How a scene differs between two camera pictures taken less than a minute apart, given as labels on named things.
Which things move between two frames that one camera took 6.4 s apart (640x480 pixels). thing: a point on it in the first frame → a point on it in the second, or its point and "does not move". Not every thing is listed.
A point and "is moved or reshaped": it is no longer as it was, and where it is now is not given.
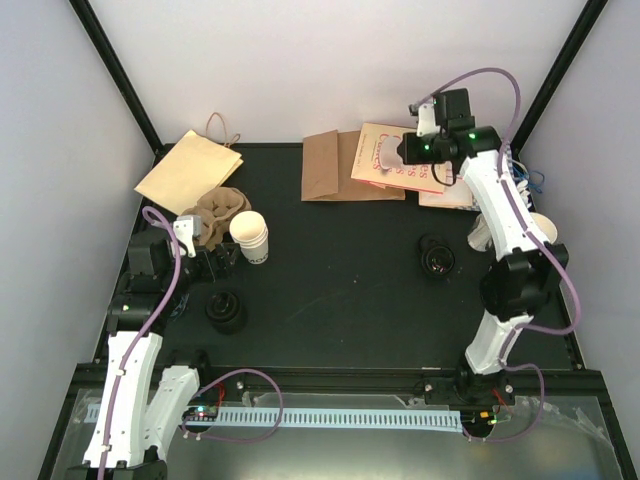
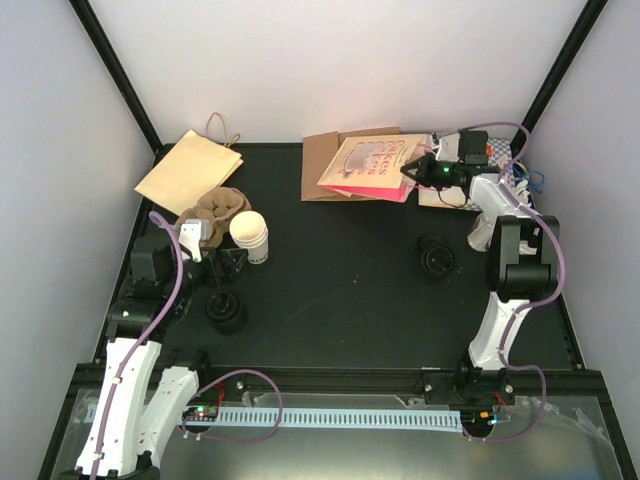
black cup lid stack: (437, 255) does not move
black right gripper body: (424, 156) → (437, 177)
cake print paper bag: (378, 160) is moved or reshaped
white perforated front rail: (367, 417) does not move
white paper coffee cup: (249, 229) does not move
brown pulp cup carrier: (216, 209) does not move
